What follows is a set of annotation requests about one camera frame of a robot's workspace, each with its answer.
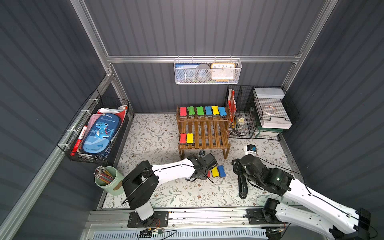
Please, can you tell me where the yellow eraser bottom row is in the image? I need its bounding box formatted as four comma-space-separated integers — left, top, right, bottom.
211, 167, 220, 178
186, 133, 194, 144

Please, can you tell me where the yellow eraser row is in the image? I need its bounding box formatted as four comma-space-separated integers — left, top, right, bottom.
186, 133, 194, 144
211, 167, 220, 178
211, 106, 220, 116

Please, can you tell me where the blue eraser bottom row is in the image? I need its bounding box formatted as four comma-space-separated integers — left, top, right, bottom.
217, 165, 226, 178

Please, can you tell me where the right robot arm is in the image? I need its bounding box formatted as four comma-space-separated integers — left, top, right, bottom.
232, 154, 372, 240

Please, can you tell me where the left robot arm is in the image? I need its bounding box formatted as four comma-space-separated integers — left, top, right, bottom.
122, 154, 218, 221

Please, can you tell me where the wooden two-tier shelf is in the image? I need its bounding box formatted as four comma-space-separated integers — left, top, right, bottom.
177, 107, 231, 160

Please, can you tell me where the black stapler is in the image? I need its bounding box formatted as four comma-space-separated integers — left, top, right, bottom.
238, 175, 249, 200

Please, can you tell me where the yellow eraser top row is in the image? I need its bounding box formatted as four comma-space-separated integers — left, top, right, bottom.
211, 106, 220, 116

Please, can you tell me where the red eraser top row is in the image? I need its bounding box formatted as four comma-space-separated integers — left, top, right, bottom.
179, 107, 187, 118

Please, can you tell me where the green eraser top row right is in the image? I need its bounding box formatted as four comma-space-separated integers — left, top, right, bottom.
196, 106, 205, 118

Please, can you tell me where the green eraser row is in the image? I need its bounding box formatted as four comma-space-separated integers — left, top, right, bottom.
196, 106, 205, 118
187, 106, 196, 117

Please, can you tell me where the light blue eraser top row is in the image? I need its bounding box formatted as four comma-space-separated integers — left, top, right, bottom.
205, 106, 213, 117

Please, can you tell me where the green eraser top row left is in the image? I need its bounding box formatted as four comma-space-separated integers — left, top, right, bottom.
187, 106, 196, 117

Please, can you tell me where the red package in organizer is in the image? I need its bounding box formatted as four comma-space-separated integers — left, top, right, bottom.
228, 89, 237, 123

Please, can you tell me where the blue box in basket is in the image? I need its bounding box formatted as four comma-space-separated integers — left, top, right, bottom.
174, 63, 199, 85

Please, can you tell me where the grey tape roll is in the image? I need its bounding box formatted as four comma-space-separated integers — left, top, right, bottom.
195, 64, 211, 83

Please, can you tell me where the yellow alarm clock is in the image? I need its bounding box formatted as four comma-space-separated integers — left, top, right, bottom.
211, 63, 236, 82

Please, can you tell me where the green pencil cup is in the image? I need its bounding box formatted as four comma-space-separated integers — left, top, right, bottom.
94, 166, 124, 196

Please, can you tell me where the blue dinosaur pencil case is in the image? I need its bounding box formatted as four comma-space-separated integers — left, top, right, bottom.
82, 113, 121, 156

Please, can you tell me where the red marker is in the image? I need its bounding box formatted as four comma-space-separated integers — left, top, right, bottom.
70, 126, 88, 156

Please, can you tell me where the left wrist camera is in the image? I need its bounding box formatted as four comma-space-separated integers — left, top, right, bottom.
199, 150, 206, 157

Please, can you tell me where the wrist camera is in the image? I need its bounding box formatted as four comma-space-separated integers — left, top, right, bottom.
199, 150, 206, 157
244, 145, 257, 157

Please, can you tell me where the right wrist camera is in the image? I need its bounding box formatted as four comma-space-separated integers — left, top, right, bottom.
244, 145, 257, 157

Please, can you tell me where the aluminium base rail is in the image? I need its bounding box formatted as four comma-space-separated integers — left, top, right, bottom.
80, 205, 340, 240

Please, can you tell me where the black wire desk organizer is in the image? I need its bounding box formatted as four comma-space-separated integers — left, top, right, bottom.
226, 85, 300, 141

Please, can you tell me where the white wire hanging basket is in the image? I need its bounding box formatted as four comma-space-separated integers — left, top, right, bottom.
173, 58, 243, 85

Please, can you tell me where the black wire wall basket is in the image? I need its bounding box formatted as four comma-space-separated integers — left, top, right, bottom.
58, 93, 130, 166

